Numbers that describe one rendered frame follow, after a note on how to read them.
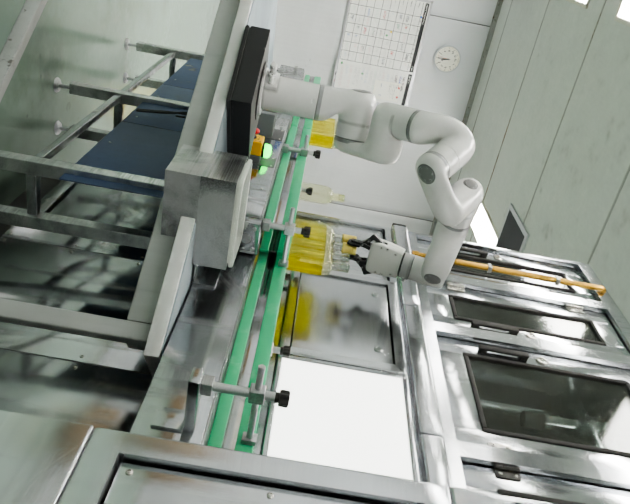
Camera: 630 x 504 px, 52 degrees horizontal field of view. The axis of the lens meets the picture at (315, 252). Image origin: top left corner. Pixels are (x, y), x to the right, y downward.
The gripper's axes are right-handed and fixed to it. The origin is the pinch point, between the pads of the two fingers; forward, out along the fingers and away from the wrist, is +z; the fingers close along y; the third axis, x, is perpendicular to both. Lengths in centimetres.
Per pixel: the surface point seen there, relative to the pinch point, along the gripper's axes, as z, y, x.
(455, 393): -40, -18, 29
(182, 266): 25, 15, 63
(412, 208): 31, -210, -590
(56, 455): 12, 20, 122
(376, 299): -10.9, -12.8, 2.3
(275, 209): 20.7, 13.4, 17.6
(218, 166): 27, 33, 46
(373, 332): -14.1, -13.2, 19.8
